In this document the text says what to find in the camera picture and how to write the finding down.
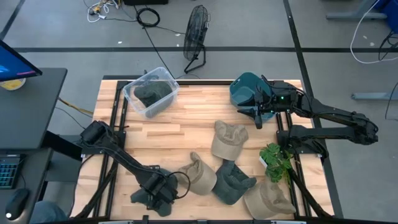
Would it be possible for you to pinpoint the dark green cap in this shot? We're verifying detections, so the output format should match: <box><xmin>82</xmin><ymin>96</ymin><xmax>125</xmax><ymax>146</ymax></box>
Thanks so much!
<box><xmin>214</xmin><ymin>159</ymin><xmax>258</xmax><ymax>206</ymax></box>
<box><xmin>130</xmin><ymin>167</ymin><xmax>180</xmax><ymax>218</ymax></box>
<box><xmin>133</xmin><ymin>81</ymin><xmax>174</xmax><ymax>108</ymax></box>

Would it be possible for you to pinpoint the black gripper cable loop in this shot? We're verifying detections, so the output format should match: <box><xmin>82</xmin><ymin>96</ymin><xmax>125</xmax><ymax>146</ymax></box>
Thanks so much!
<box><xmin>169</xmin><ymin>170</ymin><xmax>192</xmax><ymax>200</ymax></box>

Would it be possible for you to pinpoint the blue object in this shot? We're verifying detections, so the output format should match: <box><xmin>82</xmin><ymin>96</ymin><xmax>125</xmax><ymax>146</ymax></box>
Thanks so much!
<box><xmin>372</xmin><ymin>0</ymin><xmax>398</xmax><ymax>26</ymax></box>

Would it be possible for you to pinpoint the black side table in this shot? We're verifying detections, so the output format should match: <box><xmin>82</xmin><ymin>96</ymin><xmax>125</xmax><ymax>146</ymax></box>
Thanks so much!
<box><xmin>0</xmin><ymin>147</ymin><xmax>54</xmax><ymax>224</ymax></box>

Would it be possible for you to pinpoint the black computer mouse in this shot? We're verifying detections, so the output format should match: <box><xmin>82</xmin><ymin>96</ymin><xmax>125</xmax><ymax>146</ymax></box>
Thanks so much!
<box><xmin>4</xmin><ymin>188</ymin><xmax>30</xmax><ymax>222</ymax></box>

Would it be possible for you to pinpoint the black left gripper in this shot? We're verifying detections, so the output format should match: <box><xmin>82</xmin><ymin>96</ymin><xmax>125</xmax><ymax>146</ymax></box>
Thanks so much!
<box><xmin>140</xmin><ymin>169</ymin><xmax>179</xmax><ymax>208</ymax></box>

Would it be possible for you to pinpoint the long white cable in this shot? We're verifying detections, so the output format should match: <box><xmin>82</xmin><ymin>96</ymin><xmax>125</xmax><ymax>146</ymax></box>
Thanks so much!
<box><xmin>349</xmin><ymin>0</ymin><xmax>398</xmax><ymax>65</ymax></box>

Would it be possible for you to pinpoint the black backlit keyboard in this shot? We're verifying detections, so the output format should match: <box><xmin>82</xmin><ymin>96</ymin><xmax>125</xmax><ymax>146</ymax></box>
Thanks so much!
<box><xmin>0</xmin><ymin>153</ymin><xmax>23</xmax><ymax>190</ymax></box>

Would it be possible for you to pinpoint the black desk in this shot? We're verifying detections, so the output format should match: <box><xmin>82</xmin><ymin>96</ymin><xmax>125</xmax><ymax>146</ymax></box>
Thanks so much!
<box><xmin>0</xmin><ymin>67</ymin><xmax>68</xmax><ymax>151</ymax></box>

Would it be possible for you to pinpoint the yellow round object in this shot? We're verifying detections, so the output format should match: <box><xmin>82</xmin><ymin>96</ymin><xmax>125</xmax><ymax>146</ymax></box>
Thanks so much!
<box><xmin>0</xmin><ymin>78</ymin><xmax>27</xmax><ymax>91</ymax></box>

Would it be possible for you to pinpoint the yellow cable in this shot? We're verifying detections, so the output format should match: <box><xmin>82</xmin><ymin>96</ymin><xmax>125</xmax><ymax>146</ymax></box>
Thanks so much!
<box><xmin>57</xmin><ymin>96</ymin><xmax>95</xmax><ymax>116</ymax></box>

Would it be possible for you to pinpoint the grey desk foot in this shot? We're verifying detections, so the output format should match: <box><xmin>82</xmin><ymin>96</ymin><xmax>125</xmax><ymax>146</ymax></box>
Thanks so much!
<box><xmin>325</xmin><ymin>0</ymin><xmax>387</xmax><ymax>22</ymax></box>
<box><xmin>351</xmin><ymin>91</ymin><xmax>398</xmax><ymax>101</ymax></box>

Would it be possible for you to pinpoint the teal plastic bin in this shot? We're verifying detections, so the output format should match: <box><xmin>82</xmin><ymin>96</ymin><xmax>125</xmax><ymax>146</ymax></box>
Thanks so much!
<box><xmin>229</xmin><ymin>72</ymin><xmax>278</xmax><ymax>121</ymax></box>

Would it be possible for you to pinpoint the black floor fan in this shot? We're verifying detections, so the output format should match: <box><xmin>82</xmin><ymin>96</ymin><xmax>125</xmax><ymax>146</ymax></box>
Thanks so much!
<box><xmin>182</xmin><ymin>4</ymin><xmax>211</xmax><ymax>75</ymax></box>

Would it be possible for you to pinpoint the black floor cable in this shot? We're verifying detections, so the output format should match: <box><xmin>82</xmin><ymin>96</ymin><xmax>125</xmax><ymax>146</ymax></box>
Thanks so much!
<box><xmin>377</xmin><ymin>29</ymin><xmax>398</xmax><ymax>62</ymax></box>

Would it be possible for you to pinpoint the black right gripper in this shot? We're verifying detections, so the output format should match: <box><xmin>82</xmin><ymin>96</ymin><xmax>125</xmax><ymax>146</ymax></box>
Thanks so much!
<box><xmin>237</xmin><ymin>80</ymin><xmax>301</xmax><ymax>130</ymax></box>

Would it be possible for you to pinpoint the person's leg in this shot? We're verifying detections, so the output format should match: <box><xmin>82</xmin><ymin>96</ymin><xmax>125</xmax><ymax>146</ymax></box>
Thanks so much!
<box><xmin>29</xmin><ymin>200</ymin><xmax>68</xmax><ymax>224</ymax></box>

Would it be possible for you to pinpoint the clear plastic bin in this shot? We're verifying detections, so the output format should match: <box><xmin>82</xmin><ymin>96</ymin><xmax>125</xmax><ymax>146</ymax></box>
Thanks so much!
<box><xmin>122</xmin><ymin>66</ymin><xmax>180</xmax><ymax>119</ymax></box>

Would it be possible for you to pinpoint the computer monitor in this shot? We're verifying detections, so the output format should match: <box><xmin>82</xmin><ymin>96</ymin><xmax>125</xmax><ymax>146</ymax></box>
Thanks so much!
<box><xmin>0</xmin><ymin>39</ymin><xmax>44</xmax><ymax>83</ymax></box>

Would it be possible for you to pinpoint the black aluminium table frame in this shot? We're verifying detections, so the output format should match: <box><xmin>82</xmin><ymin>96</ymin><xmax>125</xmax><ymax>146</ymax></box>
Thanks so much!
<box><xmin>70</xmin><ymin>74</ymin><xmax>343</xmax><ymax>224</ymax></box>

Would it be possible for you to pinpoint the green artificial plant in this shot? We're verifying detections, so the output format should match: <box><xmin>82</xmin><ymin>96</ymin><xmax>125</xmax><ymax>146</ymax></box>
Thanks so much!
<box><xmin>259</xmin><ymin>142</ymin><xmax>295</xmax><ymax>185</ymax></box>

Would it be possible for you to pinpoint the white cable bundle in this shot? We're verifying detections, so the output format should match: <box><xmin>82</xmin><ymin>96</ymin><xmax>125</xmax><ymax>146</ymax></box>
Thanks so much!
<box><xmin>83</xmin><ymin>0</ymin><xmax>121</xmax><ymax>24</ymax></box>

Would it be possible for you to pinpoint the tan cap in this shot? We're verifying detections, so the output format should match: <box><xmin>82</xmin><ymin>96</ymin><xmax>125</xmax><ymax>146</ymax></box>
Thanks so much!
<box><xmin>211</xmin><ymin>119</ymin><xmax>249</xmax><ymax>162</ymax></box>
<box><xmin>177</xmin><ymin>151</ymin><xmax>218</xmax><ymax>197</ymax></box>
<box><xmin>243</xmin><ymin>180</ymin><xmax>297</xmax><ymax>220</ymax></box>

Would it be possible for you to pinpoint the black coiled cable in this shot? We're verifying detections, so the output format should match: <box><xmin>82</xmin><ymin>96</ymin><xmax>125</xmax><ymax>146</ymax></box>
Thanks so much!
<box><xmin>135</xmin><ymin>6</ymin><xmax>162</xmax><ymax>29</ymax></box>

